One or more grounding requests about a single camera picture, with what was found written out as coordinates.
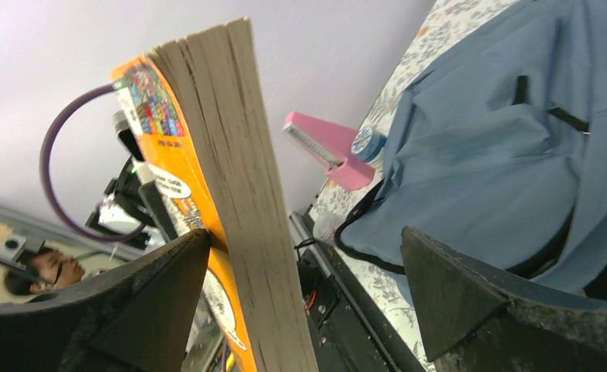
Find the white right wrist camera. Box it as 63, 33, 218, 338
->
85, 110, 178, 250

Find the orange activity book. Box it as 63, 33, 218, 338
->
110, 17, 318, 371

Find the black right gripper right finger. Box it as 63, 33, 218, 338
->
401, 227, 607, 371

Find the small clear purple jar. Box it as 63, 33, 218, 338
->
312, 210, 344, 245

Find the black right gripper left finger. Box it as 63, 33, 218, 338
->
0, 229, 210, 371

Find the person's face reflection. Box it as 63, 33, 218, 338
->
2, 247, 85, 296

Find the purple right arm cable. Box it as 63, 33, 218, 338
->
39, 83, 147, 244

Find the pink transparent pencil case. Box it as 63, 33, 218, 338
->
282, 112, 374, 191

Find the blue round cleaning gel jar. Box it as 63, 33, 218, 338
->
350, 126, 387, 165

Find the blue grey backpack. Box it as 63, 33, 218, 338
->
335, 1, 607, 292

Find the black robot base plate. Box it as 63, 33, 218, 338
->
288, 213, 425, 371

